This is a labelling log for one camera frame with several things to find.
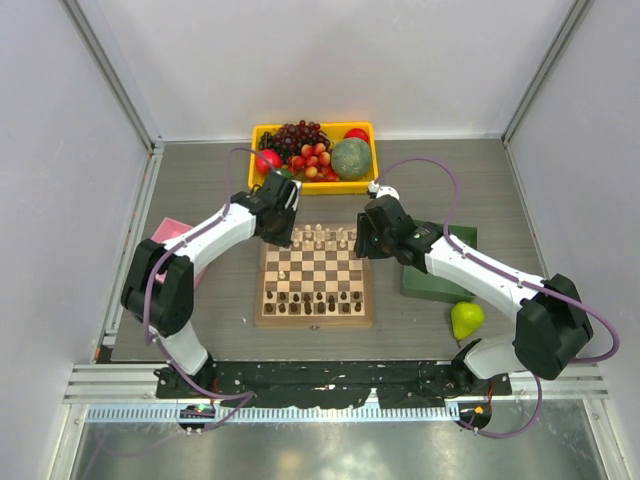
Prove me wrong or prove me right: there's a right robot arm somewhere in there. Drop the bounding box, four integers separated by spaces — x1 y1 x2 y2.
355 195 593 394

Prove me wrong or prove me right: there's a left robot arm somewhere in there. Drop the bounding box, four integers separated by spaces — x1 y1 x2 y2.
120 172 302 398

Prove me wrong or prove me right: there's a wooden chess board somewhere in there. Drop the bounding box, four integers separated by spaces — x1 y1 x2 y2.
255 223 374 329

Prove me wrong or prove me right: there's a red apple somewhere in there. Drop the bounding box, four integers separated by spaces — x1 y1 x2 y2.
255 149 283 175

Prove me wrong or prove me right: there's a red cherry cluster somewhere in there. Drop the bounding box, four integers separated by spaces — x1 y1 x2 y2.
283 143 340 182

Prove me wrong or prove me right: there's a green melon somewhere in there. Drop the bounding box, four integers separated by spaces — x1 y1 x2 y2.
331 138 372 181

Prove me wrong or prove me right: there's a dark grape bunch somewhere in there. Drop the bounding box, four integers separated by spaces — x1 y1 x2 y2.
258 120 330 160

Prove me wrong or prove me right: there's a red tomato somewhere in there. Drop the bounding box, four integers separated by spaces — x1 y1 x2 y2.
343 128 370 144

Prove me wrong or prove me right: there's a pink plastic box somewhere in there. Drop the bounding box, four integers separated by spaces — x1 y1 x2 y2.
151 217 206 290

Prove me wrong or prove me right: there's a green pear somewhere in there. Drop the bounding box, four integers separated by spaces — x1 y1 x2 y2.
450 302 485 341

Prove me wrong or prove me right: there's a yellow plastic fruit bin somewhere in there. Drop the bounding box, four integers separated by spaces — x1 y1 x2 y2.
248 122 379 195

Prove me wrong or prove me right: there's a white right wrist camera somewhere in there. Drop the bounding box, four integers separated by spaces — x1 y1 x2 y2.
367 181 400 200

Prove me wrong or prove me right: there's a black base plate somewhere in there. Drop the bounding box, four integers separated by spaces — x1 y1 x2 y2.
155 359 514 409

